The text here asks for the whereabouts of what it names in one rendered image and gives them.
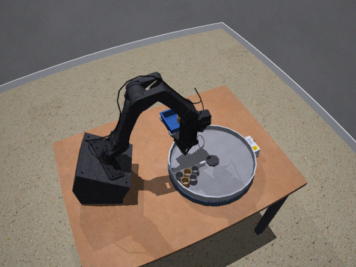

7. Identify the blue open crate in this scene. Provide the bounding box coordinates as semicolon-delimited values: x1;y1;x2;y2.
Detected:
161;109;180;134

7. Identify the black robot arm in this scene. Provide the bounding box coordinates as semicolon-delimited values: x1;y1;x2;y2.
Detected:
91;72;212;180

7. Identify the grey round turntable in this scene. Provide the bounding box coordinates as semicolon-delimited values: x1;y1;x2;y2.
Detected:
168;125;260;206

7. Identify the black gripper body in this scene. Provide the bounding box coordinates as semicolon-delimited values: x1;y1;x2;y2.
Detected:
173;129;198;150

